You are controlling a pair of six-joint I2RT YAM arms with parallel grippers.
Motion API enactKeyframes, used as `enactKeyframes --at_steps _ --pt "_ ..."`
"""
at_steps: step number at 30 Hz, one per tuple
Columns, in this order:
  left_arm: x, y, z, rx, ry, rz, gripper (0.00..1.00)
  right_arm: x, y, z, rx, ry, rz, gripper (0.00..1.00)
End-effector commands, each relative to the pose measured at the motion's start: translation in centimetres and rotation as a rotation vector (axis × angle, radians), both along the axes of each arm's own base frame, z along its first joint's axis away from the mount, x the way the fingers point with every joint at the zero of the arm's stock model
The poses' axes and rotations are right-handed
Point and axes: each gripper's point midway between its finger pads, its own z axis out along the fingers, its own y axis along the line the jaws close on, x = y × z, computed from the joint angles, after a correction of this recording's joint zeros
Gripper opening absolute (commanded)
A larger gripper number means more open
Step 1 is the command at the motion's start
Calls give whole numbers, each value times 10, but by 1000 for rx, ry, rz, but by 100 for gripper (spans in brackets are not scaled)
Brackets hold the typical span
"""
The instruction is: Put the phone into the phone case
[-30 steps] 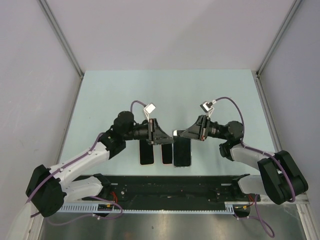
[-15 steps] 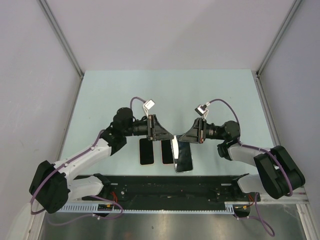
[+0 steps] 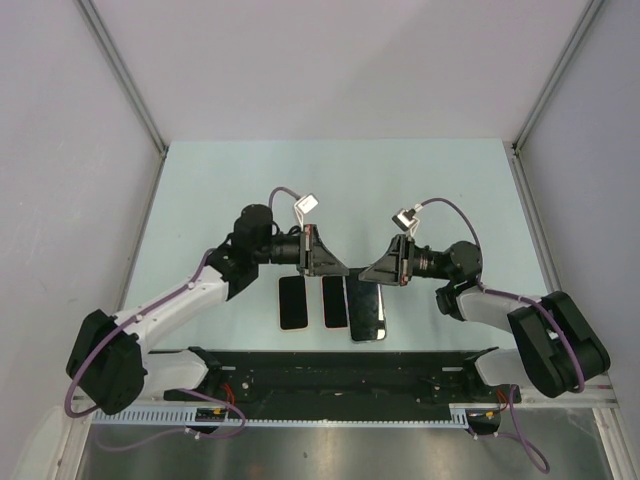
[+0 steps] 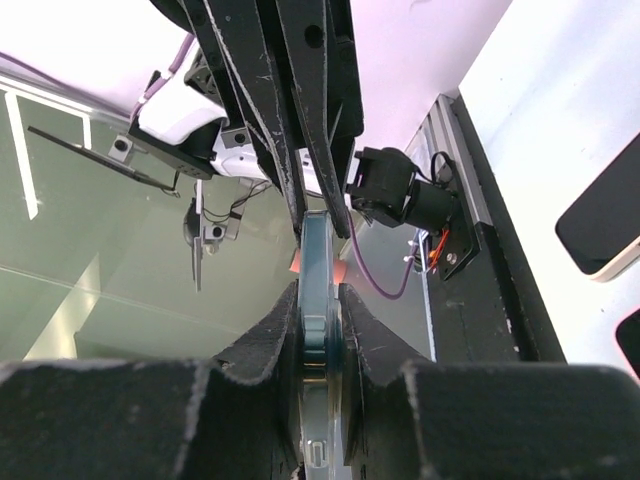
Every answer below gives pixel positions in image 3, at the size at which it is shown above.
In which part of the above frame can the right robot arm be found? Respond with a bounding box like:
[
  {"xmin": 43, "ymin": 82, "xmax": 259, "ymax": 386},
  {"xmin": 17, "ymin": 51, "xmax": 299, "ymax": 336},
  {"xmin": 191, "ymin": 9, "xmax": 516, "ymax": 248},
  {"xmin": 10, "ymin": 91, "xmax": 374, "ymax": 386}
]
[{"xmin": 359, "ymin": 235, "xmax": 611, "ymax": 401}]

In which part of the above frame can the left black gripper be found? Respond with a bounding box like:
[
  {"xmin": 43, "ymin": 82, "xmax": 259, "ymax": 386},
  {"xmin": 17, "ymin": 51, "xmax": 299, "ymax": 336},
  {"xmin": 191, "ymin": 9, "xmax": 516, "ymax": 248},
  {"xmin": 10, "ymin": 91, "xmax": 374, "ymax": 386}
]
[{"xmin": 253, "ymin": 225, "xmax": 348, "ymax": 277}]

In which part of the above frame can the right aluminium frame post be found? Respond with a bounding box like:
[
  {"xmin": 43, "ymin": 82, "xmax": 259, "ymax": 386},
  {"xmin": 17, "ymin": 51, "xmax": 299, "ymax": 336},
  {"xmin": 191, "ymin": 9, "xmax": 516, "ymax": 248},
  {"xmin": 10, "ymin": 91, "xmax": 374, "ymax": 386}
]
[{"xmin": 511, "ymin": 0, "xmax": 608, "ymax": 156}]

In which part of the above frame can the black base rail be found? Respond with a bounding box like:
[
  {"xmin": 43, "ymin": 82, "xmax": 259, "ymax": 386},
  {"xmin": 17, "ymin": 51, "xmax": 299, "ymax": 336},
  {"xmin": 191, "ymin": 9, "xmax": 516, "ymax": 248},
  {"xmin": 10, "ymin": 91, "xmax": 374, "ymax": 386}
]
[{"xmin": 99, "ymin": 349, "xmax": 551, "ymax": 421}]

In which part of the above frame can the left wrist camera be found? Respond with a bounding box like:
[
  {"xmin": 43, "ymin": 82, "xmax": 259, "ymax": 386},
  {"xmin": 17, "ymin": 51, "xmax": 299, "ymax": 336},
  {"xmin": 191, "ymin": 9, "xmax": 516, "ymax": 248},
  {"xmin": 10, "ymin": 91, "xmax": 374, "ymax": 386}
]
[{"xmin": 293, "ymin": 194, "xmax": 319, "ymax": 226}]

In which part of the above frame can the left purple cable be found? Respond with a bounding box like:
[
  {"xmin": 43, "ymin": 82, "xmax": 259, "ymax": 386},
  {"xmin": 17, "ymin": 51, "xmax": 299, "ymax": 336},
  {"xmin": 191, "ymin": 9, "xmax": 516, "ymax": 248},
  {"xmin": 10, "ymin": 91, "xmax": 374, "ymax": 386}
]
[{"xmin": 64, "ymin": 186, "xmax": 301, "ymax": 449}]

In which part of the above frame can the clear phone case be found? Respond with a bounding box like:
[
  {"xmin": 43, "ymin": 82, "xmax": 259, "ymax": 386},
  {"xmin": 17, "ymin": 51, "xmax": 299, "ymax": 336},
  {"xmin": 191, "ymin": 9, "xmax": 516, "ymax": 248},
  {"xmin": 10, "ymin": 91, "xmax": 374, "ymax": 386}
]
[{"xmin": 343, "ymin": 275, "xmax": 389, "ymax": 344}]

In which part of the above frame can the aluminium frame post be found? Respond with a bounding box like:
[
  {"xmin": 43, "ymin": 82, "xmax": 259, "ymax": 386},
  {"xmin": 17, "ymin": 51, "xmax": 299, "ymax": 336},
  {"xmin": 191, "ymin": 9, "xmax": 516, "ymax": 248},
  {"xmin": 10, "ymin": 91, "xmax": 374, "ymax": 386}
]
[
  {"xmin": 74, "ymin": 0, "xmax": 168, "ymax": 159},
  {"xmin": 511, "ymin": 0, "xmax": 608, "ymax": 156}
]

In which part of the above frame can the white cable duct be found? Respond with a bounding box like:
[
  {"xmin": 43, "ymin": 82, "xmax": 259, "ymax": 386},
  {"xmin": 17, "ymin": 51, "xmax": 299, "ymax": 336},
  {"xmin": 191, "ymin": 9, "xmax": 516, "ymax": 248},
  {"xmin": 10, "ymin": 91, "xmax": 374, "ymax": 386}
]
[{"xmin": 92, "ymin": 404, "xmax": 502, "ymax": 429}]

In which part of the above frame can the blue phone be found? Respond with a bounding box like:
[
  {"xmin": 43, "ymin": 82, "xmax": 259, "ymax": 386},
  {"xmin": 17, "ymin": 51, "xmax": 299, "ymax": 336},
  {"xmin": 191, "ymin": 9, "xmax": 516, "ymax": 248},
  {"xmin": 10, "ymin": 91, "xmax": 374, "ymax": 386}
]
[
  {"xmin": 279, "ymin": 277, "xmax": 307, "ymax": 330},
  {"xmin": 345, "ymin": 277, "xmax": 387, "ymax": 342}
]

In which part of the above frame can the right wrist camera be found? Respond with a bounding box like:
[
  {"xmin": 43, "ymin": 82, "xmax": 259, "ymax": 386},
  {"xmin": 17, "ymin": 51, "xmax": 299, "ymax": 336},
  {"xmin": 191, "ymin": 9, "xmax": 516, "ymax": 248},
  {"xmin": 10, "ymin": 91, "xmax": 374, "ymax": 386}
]
[{"xmin": 391, "ymin": 208, "xmax": 420, "ymax": 237}]

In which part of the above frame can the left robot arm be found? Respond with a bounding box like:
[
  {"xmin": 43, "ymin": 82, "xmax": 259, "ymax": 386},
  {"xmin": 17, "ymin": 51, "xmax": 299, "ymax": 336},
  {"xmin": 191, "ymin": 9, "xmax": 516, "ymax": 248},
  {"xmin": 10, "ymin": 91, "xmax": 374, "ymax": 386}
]
[{"xmin": 63, "ymin": 204, "xmax": 349, "ymax": 418}]

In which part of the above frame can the pink phone case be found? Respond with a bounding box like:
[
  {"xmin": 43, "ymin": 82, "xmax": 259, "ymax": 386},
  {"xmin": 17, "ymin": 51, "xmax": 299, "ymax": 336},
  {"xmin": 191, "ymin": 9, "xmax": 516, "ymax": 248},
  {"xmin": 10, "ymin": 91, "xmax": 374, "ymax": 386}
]
[{"xmin": 321, "ymin": 274, "xmax": 349, "ymax": 331}]

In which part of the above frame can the left aluminium frame post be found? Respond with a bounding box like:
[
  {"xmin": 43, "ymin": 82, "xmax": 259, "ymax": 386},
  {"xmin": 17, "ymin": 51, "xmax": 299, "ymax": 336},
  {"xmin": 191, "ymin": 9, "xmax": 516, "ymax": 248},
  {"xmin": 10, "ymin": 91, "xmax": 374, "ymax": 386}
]
[{"xmin": 74, "ymin": 0, "xmax": 168, "ymax": 159}]

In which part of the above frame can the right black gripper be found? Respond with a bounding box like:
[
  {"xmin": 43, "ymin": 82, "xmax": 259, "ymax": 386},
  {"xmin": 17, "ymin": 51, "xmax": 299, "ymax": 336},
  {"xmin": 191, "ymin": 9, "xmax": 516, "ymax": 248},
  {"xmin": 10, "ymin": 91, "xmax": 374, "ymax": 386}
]
[{"xmin": 357, "ymin": 234, "xmax": 452, "ymax": 287}]

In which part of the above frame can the black phone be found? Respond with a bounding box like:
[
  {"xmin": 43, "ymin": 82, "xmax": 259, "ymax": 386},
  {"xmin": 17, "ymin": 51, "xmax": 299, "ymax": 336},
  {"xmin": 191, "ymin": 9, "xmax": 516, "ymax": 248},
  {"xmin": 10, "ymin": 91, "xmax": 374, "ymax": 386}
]
[{"xmin": 322, "ymin": 275, "xmax": 347, "ymax": 327}]

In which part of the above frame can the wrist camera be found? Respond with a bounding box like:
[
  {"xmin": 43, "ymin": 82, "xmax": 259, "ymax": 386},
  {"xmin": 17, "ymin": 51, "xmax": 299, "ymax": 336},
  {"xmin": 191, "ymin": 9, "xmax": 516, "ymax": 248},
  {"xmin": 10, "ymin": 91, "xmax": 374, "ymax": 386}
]
[
  {"xmin": 391, "ymin": 208, "xmax": 420, "ymax": 237},
  {"xmin": 293, "ymin": 194, "xmax": 319, "ymax": 226}
]

